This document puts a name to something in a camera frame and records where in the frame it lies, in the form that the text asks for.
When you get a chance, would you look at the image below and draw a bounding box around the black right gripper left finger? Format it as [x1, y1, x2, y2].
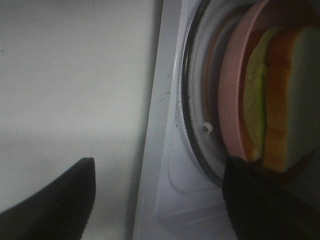
[0, 157, 96, 240]

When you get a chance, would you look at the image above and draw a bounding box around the toast sandwich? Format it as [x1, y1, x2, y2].
[242, 25, 320, 173]

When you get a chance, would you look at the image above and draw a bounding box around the pink plate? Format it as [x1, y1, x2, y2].
[217, 0, 320, 161]

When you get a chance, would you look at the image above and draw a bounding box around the white microwave oven body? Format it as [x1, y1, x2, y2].
[131, 0, 320, 240]

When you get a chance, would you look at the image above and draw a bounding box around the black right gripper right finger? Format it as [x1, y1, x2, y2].
[222, 156, 320, 240]

